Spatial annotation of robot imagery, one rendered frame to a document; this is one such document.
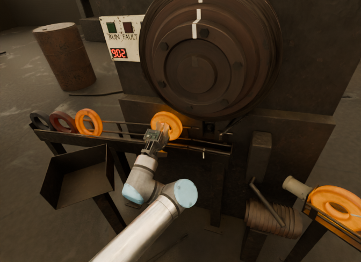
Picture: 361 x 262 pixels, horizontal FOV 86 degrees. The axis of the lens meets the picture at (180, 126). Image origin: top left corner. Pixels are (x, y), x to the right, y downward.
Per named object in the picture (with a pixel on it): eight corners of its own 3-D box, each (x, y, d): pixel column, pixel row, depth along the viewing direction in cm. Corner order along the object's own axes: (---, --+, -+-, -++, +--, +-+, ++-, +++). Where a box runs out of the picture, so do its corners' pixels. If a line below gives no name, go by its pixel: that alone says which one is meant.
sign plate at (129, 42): (114, 58, 93) (101, 16, 82) (164, 60, 85) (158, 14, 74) (111, 60, 91) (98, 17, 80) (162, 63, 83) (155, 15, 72)
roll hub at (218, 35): (165, 102, 75) (152, 20, 57) (240, 110, 66) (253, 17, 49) (159, 110, 71) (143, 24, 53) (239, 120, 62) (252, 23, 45)
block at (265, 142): (245, 164, 100) (252, 128, 85) (262, 167, 98) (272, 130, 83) (244, 181, 92) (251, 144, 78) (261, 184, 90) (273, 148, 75)
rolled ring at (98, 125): (70, 114, 118) (74, 113, 121) (82, 142, 122) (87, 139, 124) (90, 106, 110) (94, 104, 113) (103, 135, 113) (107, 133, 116)
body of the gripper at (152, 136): (164, 129, 82) (153, 155, 75) (168, 140, 89) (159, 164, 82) (147, 126, 84) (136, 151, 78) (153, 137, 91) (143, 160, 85)
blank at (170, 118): (149, 110, 94) (146, 114, 91) (179, 111, 88) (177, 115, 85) (157, 135, 102) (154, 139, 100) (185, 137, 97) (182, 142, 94)
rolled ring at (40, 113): (42, 113, 119) (47, 109, 121) (23, 111, 126) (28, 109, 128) (59, 136, 129) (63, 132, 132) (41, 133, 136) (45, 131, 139)
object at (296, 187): (289, 182, 82) (291, 172, 78) (312, 196, 75) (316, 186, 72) (281, 190, 79) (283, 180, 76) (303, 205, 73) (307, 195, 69)
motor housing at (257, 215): (237, 238, 125) (248, 190, 91) (274, 250, 118) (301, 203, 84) (234, 261, 115) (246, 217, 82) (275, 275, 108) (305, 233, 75)
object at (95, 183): (101, 226, 138) (50, 157, 93) (138, 214, 143) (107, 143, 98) (100, 257, 123) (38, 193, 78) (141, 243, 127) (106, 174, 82)
